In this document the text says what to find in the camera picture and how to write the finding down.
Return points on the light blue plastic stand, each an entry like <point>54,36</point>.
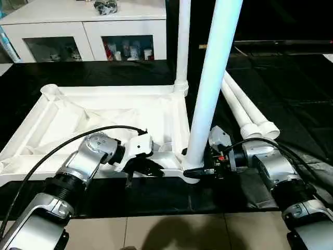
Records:
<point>10,44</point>

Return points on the red labelled package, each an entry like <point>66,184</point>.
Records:
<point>108,52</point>

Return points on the white flat strip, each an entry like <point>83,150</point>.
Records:
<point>328,58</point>

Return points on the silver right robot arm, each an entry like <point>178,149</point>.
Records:
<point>281,169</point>

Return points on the white plastic table top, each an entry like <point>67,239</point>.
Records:
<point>104,104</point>

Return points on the white plastic table leg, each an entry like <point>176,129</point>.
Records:
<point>216,65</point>
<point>183,39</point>
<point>234,104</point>
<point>249,104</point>

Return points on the white glass-door cabinet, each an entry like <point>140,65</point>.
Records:
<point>86,28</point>

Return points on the small tan label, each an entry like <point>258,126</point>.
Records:
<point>203,47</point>

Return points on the black metal rail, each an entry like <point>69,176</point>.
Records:
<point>283,43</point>

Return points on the black work mat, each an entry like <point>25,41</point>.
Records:
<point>156,198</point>

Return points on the white canister red base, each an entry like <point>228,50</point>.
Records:
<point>147,54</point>

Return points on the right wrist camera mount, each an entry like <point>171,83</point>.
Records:
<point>219,136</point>

